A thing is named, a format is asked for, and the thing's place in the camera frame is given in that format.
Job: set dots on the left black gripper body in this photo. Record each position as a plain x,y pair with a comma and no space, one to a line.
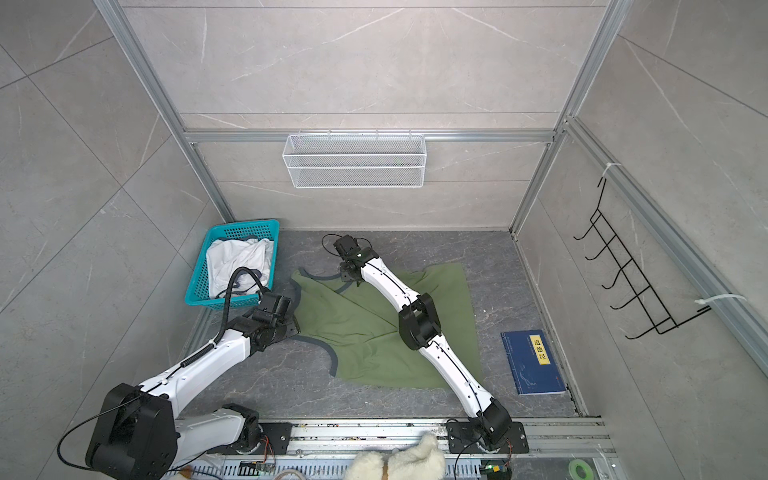
286,329

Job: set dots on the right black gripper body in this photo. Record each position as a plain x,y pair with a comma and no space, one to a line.
348,275

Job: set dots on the green tank top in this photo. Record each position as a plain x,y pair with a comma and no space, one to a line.
358,327

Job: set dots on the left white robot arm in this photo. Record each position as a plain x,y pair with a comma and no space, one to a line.
140,433

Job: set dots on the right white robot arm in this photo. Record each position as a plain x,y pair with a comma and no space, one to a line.
489,426

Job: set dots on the white tank top in basket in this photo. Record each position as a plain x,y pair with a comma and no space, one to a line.
223,257

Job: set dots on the teal plastic basket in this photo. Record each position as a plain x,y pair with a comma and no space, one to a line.
197,292

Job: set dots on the white plush toy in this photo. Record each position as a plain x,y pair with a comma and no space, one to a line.
423,461

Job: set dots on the blue book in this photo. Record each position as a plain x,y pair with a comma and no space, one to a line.
532,363

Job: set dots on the green tape roll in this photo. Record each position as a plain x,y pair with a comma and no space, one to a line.
580,470

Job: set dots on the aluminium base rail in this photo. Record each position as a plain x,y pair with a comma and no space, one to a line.
325,448

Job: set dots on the black wire hook rack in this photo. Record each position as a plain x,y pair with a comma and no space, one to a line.
628,272

